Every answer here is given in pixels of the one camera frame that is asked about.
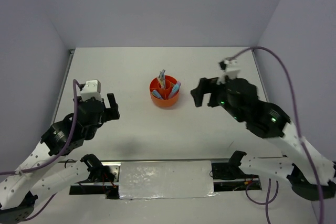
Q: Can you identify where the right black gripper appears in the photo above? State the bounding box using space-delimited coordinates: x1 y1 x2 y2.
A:
189 76 242 121

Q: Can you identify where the pink purple highlighter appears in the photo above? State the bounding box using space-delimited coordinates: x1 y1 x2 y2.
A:
168 81 182 98

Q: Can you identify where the yellow thin highlighter pen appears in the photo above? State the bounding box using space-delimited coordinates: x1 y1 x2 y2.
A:
157 76 164 88

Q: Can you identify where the blue white pen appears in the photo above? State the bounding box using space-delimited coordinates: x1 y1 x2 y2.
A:
160 69 165 81

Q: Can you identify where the blue translucent correction tape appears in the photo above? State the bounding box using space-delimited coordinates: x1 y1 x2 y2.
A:
152 90 163 100

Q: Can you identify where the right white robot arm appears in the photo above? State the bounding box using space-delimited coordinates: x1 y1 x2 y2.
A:
191 78 335 201

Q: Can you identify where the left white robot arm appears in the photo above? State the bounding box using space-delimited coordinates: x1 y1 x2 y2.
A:
1 93 120 223

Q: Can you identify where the orange round desk organizer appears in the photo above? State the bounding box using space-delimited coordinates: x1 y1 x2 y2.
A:
149 75 180 108

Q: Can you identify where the silver tape sheet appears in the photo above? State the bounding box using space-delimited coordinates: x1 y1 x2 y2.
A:
119 161 216 199

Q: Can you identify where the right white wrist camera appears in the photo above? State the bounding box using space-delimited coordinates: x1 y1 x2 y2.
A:
217 58 240 85

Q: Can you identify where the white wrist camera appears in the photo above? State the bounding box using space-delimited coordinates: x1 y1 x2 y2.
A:
217 58 240 85
80 80 102 102

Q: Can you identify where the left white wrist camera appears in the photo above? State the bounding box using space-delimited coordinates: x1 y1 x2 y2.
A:
80 80 102 102

